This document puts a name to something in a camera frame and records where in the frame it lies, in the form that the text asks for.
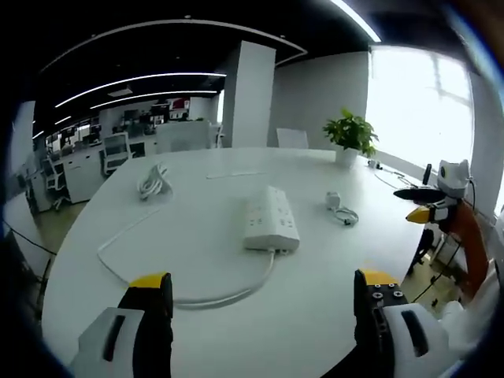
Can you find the white square column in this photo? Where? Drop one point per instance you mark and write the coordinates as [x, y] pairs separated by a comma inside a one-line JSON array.
[[253, 94]]

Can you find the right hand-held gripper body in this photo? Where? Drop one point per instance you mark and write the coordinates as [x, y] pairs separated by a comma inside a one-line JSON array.
[[453, 179]]

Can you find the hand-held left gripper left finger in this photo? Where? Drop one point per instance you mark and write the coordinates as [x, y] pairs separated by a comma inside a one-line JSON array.
[[118, 338]]

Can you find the white office partition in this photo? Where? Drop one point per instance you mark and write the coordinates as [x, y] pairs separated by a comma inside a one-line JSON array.
[[183, 136]]

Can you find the black chair base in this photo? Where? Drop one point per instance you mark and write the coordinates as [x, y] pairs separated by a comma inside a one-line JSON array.
[[423, 248]]

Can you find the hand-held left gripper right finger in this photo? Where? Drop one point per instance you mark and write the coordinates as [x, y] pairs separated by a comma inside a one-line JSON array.
[[409, 327]]

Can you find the white charger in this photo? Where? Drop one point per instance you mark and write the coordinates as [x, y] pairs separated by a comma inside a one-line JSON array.
[[333, 199]]

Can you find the small white windowsill item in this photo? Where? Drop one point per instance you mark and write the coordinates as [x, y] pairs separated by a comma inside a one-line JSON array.
[[373, 164]]

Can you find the white power strip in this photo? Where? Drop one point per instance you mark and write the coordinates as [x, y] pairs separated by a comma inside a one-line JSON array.
[[269, 220]]

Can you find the black office chair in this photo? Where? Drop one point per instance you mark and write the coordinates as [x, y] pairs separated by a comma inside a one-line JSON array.
[[54, 175]]

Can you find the white desk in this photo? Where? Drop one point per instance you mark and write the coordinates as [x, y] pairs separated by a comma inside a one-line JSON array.
[[244, 338]]

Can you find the green potted plant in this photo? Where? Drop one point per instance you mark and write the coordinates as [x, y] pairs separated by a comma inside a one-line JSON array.
[[350, 134]]

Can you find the white mesh office chair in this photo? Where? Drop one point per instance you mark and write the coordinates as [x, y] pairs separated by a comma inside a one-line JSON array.
[[117, 151]]

